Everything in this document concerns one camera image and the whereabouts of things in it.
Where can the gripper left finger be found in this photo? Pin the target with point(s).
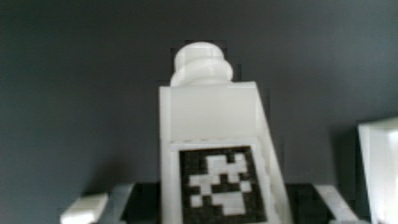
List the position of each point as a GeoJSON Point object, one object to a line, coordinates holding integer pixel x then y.
{"type": "Point", "coordinates": [125, 206]}

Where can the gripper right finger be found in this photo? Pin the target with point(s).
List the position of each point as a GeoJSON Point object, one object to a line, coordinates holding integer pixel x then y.
{"type": "Point", "coordinates": [318, 205]}

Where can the white table leg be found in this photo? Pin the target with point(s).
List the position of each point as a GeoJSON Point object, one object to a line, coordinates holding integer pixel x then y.
{"type": "Point", "coordinates": [220, 183]}

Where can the white U-shaped obstacle fence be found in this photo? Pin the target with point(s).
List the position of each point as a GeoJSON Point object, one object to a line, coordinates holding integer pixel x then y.
{"type": "Point", "coordinates": [379, 148]}

